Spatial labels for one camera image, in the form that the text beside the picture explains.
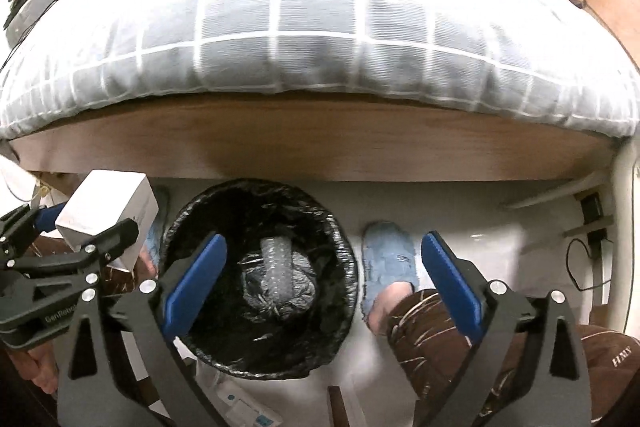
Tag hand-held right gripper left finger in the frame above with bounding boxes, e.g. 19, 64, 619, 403
56, 233, 261, 427

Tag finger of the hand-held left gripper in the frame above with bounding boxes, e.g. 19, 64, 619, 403
0, 202, 68, 269
0, 219, 140, 303

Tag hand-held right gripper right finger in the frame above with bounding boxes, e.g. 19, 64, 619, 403
421, 231, 593, 427

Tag small white cardboard box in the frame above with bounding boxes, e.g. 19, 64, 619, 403
55, 170, 160, 270

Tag trash can with black liner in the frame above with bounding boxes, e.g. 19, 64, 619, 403
159, 178, 360, 380

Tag person's left hand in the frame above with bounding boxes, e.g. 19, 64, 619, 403
10, 342, 63, 395

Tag person's left leg brown pants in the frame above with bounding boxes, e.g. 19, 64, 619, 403
22, 234, 138, 298

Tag person's leg brown pants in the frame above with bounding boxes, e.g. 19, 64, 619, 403
385, 289, 640, 427
22, 234, 138, 298

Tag person's right leg brown pants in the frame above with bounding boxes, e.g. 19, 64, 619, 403
385, 289, 640, 427

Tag blue knitted slipper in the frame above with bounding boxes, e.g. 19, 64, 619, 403
141, 207, 168, 273
361, 221, 418, 318

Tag crumpled plastic bottle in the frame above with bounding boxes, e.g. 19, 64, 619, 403
260, 234, 296, 308

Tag white flat packet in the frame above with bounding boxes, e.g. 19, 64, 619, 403
200, 374, 281, 427

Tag black power adapter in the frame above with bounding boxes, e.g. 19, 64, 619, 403
580, 192, 608, 223

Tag grey checked bed sheet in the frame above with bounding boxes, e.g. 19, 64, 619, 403
0, 0, 640, 140

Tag black power cable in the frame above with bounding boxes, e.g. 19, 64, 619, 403
565, 237, 608, 293

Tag white furniture frame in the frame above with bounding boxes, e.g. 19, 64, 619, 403
612, 152, 640, 308

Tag wooden bed frame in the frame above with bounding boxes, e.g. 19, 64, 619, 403
7, 92, 621, 182

